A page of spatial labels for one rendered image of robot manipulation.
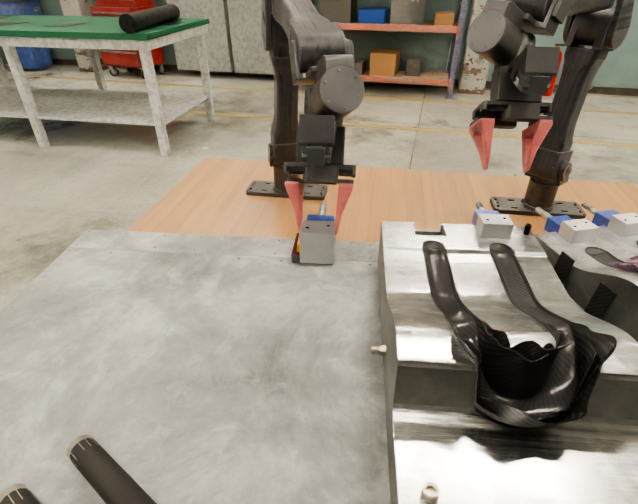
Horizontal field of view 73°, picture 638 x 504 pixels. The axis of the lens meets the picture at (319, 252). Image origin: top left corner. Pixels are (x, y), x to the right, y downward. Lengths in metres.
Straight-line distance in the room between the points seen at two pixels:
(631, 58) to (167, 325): 6.11
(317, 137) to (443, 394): 0.33
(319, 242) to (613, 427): 0.40
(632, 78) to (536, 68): 5.80
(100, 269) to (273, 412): 0.47
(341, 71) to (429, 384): 0.38
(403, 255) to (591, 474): 0.37
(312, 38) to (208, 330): 0.45
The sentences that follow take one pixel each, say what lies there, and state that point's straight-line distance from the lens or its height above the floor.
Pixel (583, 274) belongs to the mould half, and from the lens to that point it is 0.82.
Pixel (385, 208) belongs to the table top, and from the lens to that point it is 1.03.
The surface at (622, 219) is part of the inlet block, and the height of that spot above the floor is 0.88.
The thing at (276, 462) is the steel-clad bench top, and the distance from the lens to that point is 0.55.
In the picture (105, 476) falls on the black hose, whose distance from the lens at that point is 0.53.
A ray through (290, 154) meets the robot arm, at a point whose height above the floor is 0.92.
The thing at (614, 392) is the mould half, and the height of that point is 0.91.
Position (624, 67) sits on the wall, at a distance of 6.42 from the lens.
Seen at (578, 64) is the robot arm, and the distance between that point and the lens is 1.02.
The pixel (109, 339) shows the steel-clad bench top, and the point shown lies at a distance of 0.74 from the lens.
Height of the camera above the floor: 1.27
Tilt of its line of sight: 33 degrees down
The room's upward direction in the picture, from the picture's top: straight up
